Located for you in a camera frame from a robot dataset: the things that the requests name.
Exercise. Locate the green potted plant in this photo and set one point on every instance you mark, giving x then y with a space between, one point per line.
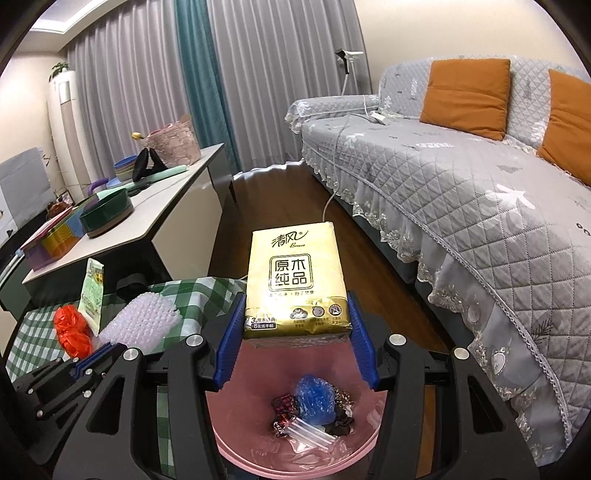
59 70

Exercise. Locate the red plastic bag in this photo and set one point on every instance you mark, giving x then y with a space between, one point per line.
71 332

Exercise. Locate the red patterned packet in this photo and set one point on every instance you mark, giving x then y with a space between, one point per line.
282 406

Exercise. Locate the white bubble wrap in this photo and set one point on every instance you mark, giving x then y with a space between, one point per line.
138 318

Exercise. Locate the yellow tissue pack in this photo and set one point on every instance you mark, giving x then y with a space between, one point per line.
295 277

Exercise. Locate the orange cushion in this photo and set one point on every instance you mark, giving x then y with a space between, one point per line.
466 97
568 129

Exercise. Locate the purple plastic utensil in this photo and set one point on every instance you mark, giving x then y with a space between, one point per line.
96 185

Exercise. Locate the stack of pastel bowls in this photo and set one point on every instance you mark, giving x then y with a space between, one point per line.
122 170

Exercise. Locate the brown teapot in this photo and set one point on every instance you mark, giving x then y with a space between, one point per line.
59 210

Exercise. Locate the white power strip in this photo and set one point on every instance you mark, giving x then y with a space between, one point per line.
378 118

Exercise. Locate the pink lace basket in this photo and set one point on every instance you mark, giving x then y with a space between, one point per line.
175 145

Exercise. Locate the pink plastic bin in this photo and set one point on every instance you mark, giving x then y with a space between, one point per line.
258 367

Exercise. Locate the grey quilted sofa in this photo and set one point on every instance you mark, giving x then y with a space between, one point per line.
461 194

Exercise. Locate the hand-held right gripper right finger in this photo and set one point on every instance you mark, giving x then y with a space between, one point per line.
364 346

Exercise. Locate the clear plastic wrapper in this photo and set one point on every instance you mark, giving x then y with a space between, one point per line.
307 434

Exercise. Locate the light blue plastic lid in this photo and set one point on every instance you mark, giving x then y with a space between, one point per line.
115 183

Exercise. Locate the grey fabric dust cover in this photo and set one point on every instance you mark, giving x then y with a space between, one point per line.
23 184

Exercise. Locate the grey curtain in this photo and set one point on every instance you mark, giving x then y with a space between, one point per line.
129 83
286 83

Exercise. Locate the dark green round box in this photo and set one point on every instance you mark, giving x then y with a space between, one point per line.
106 217

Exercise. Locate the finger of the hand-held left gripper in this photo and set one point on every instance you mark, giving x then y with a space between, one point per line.
92 353
99 367

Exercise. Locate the colourful striped box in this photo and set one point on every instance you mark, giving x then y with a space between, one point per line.
51 244

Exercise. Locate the white tower air conditioner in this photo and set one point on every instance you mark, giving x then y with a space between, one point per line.
69 129

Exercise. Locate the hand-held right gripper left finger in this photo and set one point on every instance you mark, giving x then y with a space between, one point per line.
228 346

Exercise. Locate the dark brown cloth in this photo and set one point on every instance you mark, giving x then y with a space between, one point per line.
341 422

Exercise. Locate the white desk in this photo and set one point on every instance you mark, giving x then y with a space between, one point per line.
157 207

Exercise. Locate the yellow green packet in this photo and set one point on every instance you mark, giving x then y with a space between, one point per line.
92 290

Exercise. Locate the mint green tray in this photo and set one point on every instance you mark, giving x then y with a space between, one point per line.
166 174

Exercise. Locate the green checked cloth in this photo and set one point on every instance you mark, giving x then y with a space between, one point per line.
203 290

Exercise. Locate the black headband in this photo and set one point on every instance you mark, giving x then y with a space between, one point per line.
138 167

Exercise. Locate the blue bubble wrap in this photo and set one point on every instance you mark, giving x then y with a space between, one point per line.
314 399

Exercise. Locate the teal curtain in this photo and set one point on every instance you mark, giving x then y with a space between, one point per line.
203 83

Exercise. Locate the white floor lamp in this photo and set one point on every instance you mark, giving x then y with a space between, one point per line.
345 69

